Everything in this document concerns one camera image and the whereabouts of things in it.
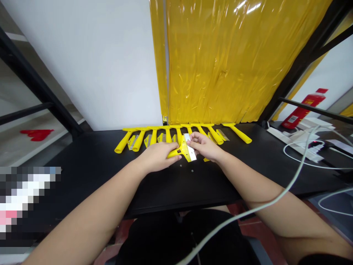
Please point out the person's left fingers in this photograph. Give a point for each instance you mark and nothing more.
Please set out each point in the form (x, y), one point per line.
(171, 146)

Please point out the person's right fingers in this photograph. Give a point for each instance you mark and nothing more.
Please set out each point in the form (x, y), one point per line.
(198, 135)

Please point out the person's right thumb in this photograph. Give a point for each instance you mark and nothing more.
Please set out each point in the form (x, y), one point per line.
(192, 144)

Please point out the yellow plastic scraper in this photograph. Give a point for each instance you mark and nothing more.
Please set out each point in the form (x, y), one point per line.
(182, 149)

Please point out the white power strip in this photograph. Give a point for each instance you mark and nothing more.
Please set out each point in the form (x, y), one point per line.
(292, 136)

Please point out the person's left thumb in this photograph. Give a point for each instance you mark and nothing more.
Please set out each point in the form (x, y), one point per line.
(175, 158)

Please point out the small yellow plastic piece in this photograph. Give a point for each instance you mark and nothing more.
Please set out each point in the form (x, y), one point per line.
(206, 159)

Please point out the person's right hand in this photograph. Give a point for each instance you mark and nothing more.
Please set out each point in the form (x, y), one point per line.
(206, 147)

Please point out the person's body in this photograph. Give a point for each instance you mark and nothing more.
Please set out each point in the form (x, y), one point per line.
(165, 237)

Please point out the black metal rack frame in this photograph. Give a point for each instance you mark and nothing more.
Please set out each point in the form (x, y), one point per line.
(306, 55)

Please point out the black metal shelf frame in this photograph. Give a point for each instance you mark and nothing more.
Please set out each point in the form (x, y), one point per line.
(33, 80)

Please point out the person's left hand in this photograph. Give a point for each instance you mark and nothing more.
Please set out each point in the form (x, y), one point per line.
(155, 158)

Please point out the red plastic bottle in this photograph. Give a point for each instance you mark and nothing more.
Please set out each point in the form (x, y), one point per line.
(303, 110)

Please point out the metal scraper blade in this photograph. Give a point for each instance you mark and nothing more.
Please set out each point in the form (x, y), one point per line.
(193, 156)

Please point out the yellow plastic strip curtain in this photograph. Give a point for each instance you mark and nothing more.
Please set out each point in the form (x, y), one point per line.
(234, 60)

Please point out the black power adapter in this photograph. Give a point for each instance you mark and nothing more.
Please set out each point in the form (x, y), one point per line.
(335, 147)

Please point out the flat red object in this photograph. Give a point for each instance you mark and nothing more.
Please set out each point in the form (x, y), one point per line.
(37, 134)

